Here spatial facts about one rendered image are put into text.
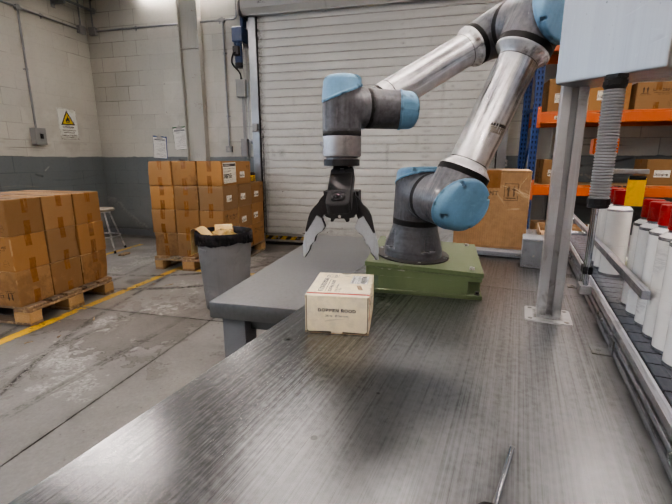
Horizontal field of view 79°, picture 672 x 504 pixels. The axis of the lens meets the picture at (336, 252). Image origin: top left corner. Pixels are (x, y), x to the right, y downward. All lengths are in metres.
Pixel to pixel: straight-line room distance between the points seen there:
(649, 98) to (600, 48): 4.18
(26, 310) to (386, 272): 2.99
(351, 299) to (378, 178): 4.58
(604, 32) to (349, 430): 0.72
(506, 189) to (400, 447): 1.13
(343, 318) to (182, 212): 3.89
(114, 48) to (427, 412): 6.99
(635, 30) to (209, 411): 0.83
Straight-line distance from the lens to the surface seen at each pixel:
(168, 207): 4.65
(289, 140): 5.60
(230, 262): 3.16
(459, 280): 1.01
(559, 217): 0.93
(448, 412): 0.59
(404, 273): 1.01
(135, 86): 6.98
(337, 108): 0.79
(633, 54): 0.83
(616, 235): 1.17
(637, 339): 0.80
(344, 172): 0.79
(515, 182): 1.52
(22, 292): 3.62
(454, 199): 0.88
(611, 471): 0.57
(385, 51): 5.44
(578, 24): 0.88
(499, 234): 1.54
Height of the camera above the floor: 1.15
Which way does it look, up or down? 13 degrees down
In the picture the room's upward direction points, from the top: straight up
